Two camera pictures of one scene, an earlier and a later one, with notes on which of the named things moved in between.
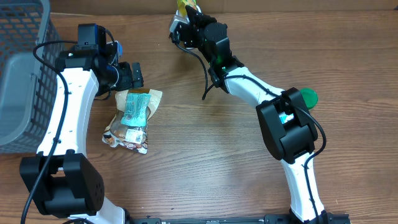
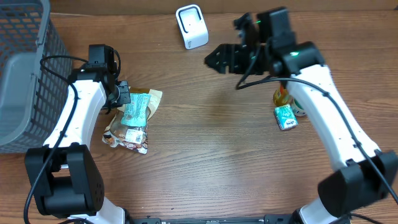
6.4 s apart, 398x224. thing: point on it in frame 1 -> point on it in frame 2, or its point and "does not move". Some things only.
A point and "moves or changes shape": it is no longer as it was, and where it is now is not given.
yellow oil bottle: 181,5 moves or changes shape
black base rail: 269,219 does not move
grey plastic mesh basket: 28,85 does not move
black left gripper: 136,75 -> 123,93
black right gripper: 194,17 -> 231,58
